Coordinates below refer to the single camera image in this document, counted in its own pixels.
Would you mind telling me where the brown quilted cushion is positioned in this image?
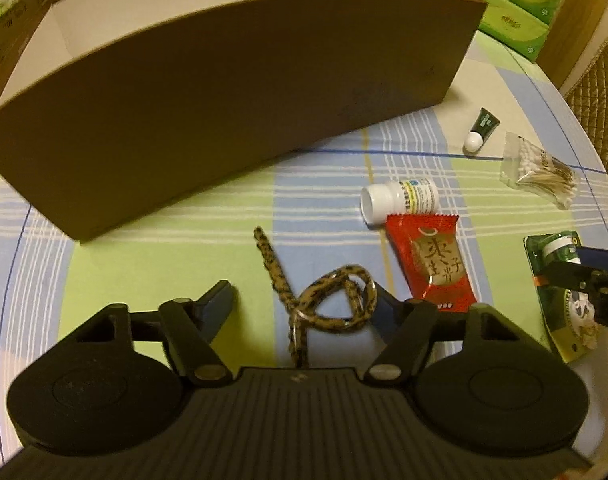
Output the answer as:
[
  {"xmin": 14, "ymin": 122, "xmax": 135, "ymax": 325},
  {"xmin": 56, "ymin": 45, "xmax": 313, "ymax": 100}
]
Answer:
[{"xmin": 564, "ymin": 31, "xmax": 608, "ymax": 206}]

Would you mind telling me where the red snack packet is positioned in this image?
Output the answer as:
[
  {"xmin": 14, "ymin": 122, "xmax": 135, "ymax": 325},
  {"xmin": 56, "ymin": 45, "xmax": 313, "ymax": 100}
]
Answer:
[{"xmin": 385, "ymin": 212, "xmax": 479, "ymax": 312}]

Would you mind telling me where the brown cardboard box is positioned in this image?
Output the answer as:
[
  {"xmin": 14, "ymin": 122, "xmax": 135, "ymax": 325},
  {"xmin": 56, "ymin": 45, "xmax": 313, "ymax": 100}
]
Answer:
[{"xmin": 0, "ymin": 0, "xmax": 488, "ymax": 245}]

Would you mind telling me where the green lip gel tube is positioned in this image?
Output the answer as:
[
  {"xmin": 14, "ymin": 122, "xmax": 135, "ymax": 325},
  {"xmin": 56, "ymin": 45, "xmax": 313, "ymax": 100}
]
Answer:
[{"xmin": 462, "ymin": 107, "xmax": 499, "ymax": 155}]

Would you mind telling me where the white pill bottle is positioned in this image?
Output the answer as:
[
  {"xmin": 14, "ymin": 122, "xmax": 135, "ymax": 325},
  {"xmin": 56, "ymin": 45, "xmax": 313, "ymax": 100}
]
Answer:
[{"xmin": 360, "ymin": 178, "xmax": 439, "ymax": 226}]

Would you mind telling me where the desktop with checked cloth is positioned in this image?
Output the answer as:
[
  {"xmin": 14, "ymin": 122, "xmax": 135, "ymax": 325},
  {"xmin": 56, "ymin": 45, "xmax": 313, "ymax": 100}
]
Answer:
[{"xmin": 0, "ymin": 30, "xmax": 608, "ymax": 461}]

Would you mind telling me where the plain printed cardboard box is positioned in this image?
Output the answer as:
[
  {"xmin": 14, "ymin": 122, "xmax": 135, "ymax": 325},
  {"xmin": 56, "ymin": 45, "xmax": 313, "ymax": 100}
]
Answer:
[{"xmin": 0, "ymin": 0, "xmax": 50, "ymax": 86}]

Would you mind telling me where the leopard print cord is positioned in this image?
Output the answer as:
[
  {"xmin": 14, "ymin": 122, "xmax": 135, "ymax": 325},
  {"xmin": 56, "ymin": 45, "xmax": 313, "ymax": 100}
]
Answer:
[{"xmin": 254, "ymin": 226, "xmax": 379, "ymax": 368}]

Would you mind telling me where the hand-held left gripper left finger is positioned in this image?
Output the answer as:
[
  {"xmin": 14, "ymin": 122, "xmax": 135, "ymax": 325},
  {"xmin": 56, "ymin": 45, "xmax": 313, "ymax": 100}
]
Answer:
[{"xmin": 81, "ymin": 280, "xmax": 235, "ymax": 387}]

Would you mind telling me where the stack of green tissue packs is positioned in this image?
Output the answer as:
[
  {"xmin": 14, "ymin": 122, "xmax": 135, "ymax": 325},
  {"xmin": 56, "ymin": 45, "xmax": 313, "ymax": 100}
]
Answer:
[{"xmin": 414, "ymin": 0, "xmax": 582, "ymax": 63}]

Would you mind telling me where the green blister card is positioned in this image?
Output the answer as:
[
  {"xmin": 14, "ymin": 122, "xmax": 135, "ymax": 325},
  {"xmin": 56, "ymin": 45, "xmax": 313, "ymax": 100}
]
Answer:
[{"xmin": 524, "ymin": 231, "xmax": 604, "ymax": 363}]

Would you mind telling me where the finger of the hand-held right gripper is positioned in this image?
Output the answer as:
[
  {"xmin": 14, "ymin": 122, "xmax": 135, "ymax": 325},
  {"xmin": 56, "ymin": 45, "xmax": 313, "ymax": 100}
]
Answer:
[
  {"xmin": 575, "ymin": 245, "xmax": 608, "ymax": 267},
  {"xmin": 548, "ymin": 261, "xmax": 607, "ymax": 293}
]

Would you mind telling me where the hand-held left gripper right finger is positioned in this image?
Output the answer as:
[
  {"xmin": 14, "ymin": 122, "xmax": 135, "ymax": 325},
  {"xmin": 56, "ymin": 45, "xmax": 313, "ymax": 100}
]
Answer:
[{"xmin": 368, "ymin": 285, "xmax": 522, "ymax": 386}]

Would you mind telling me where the clear bag of cotton swabs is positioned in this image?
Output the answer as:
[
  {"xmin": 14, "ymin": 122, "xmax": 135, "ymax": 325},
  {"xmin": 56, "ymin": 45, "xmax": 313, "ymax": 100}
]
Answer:
[{"xmin": 500, "ymin": 131, "xmax": 580, "ymax": 210}]

